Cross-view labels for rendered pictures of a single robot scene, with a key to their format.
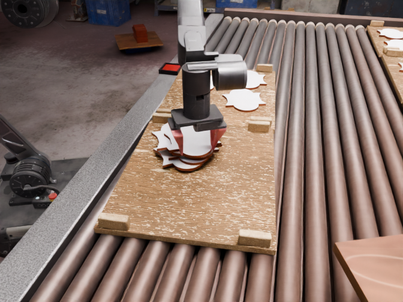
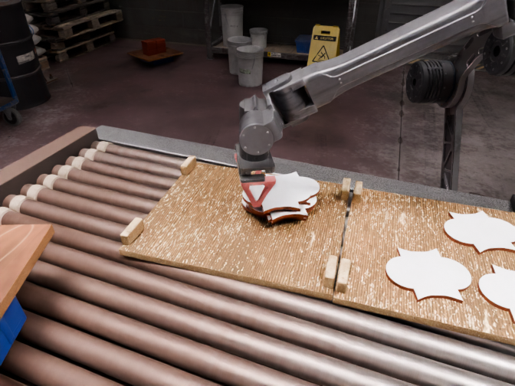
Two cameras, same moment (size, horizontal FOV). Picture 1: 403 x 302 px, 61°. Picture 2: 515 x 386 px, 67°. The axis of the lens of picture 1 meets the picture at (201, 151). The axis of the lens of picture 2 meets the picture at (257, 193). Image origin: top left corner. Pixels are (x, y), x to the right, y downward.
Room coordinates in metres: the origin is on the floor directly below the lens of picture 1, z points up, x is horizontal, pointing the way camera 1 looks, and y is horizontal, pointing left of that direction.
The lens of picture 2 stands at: (0.73, -0.66, 1.45)
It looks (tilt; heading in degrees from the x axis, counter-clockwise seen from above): 35 degrees down; 97
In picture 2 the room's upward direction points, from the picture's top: straight up
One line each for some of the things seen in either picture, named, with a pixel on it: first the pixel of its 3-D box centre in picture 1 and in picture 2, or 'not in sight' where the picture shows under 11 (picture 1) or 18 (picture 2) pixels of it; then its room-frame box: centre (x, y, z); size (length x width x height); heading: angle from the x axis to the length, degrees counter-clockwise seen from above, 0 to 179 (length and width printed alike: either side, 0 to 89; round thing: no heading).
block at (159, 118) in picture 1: (162, 118); (345, 188); (0.84, 0.11, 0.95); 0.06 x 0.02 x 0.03; 81
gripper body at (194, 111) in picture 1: (196, 105); (254, 145); (0.64, 0.01, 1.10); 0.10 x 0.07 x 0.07; 106
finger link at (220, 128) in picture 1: (207, 132); (255, 183); (0.65, -0.01, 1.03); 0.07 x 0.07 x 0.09; 16
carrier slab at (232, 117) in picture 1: (221, 93); (453, 256); (1.03, -0.07, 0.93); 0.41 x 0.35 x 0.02; 170
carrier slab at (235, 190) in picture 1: (199, 172); (247, 216); (0.63, 0.01, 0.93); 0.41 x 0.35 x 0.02; 171
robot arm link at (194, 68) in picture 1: (199, 78); (254, 117); (0.64, 0.00, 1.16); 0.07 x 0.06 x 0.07; 99
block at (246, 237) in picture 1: (254, 238); (132, 231); (0.41, -0.10, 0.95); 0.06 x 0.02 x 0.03; 81
